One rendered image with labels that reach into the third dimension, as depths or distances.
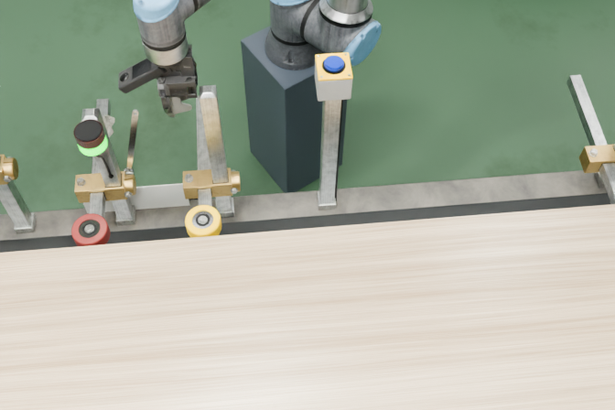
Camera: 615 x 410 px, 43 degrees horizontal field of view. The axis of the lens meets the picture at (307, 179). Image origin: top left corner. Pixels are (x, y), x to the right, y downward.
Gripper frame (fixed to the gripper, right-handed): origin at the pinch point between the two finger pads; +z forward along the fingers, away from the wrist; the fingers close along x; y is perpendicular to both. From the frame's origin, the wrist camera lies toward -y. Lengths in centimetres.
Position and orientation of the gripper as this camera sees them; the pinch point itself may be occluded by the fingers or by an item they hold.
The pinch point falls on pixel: (169, 112)
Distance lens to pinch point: 181.7
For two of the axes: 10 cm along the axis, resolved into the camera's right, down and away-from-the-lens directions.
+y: 10.0, -0.7, 0.6
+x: -1.0, -8.3, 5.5
